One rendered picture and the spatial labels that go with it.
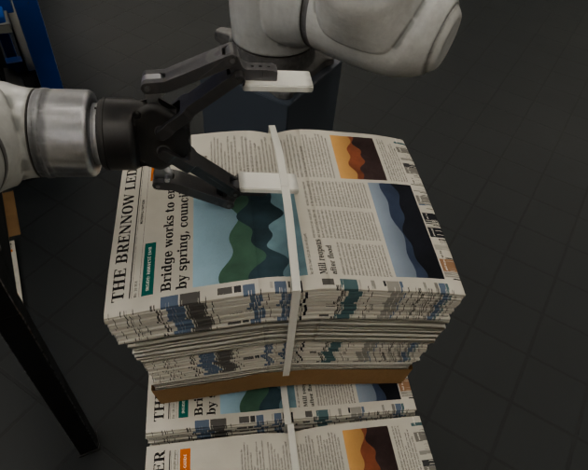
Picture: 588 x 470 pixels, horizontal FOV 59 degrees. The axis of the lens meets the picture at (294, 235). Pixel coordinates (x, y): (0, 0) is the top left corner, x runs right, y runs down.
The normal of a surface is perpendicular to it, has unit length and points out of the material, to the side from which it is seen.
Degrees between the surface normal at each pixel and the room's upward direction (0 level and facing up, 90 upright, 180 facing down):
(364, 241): 10
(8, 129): 72
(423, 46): 90
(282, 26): 98
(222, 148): 4
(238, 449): 0
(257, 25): 93
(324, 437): 1
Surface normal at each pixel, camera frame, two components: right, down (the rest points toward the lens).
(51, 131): 0.17, 0.16
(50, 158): 0.14, 0.69
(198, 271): -0.07, -0.66
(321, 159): 0.17, -0.67
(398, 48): -0.44, 0.63
